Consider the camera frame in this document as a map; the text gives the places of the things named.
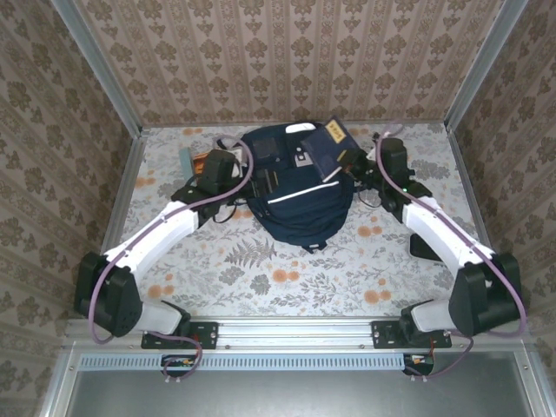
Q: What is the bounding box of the orange paperback book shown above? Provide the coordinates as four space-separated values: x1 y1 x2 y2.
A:
190 150 210 175

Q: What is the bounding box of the navy book yellow label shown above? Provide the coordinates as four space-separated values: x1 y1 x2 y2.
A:
299 116 361 183

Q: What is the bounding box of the navy blue backpack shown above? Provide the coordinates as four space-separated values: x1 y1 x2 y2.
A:
240 122 355 254

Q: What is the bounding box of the thin aluminium edge strip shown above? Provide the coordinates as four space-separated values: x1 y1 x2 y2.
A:
141 121 449 130

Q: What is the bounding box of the grey metal panel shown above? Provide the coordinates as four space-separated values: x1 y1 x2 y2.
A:
41 347 556 417

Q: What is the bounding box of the aluminium side rail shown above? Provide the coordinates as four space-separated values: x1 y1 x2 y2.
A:
447 125 513 316
98 128 149 257

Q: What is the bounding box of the aluminium frame post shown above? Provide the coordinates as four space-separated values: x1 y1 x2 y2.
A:
445 0 529 131
50 0 144 136

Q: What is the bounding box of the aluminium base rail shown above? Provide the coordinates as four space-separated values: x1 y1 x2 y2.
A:
64 315 533 348

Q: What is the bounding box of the slotted grey cable duct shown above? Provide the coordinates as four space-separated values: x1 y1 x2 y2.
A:
79 352 435 373

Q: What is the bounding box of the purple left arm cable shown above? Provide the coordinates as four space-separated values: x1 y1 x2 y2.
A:
89 136 256 384

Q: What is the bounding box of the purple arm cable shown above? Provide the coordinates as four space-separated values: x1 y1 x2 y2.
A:
374 121 529 384
89 136 256 384

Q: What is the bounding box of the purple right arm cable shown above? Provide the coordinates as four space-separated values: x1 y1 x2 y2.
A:
374 121 529 384

